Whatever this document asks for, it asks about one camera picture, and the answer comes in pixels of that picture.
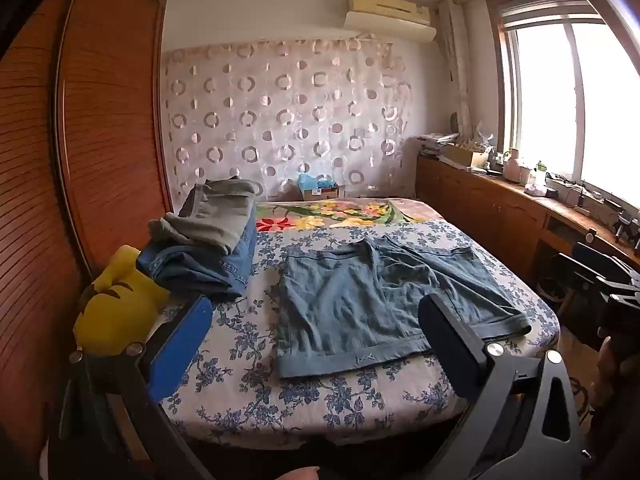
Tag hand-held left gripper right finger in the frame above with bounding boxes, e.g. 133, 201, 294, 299
417, 292, 591, 480

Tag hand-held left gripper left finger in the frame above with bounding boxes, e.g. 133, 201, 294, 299
59, 295, 216, 480

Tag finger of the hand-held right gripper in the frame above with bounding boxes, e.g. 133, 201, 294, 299
552, 254, 640, 307
574, 241, 640, 277

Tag blue denim short pants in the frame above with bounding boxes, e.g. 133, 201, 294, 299
276, 234, 532, 379

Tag folded grey pants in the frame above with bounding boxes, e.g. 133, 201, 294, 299
148, 178, 258, 256

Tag person's right hand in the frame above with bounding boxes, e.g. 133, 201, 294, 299
591, 335, 640, 411

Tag person's left hand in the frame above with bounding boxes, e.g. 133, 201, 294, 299
276, 466, 321, 480

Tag folded blue jeans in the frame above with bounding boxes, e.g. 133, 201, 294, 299
137, 205, 257, 302

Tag yellow plush toy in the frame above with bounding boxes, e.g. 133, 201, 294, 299
72, 245, 171, 358

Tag white power strip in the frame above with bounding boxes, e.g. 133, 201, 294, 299
547, 172, 601, 207

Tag wooden cabinet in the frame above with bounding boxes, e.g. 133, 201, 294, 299
415, 152, 640, 306

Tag open plain cardboard box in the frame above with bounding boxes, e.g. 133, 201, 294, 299
444, 142, 493, 168

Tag window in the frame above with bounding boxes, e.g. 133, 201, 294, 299
487, 0, 640, 211

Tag colourful floral blanket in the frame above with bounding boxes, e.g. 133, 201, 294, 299
255, 197, 446, 233

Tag small printed cardboard box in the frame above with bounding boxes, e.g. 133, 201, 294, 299
300, 186, 346, 201

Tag stack of papers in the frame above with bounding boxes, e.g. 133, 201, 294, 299
417, 132, 461, 158

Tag blue plastic bag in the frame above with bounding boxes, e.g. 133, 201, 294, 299
298, 174, 334, 193

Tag wooden slatted wardrobe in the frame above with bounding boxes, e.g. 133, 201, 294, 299
0, 0, 176, 461

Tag white wrapped pipe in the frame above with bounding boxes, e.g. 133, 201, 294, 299
437, 0, 473, 141

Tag cream air conditioner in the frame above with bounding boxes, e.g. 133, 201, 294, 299
343, 0, 437, 43

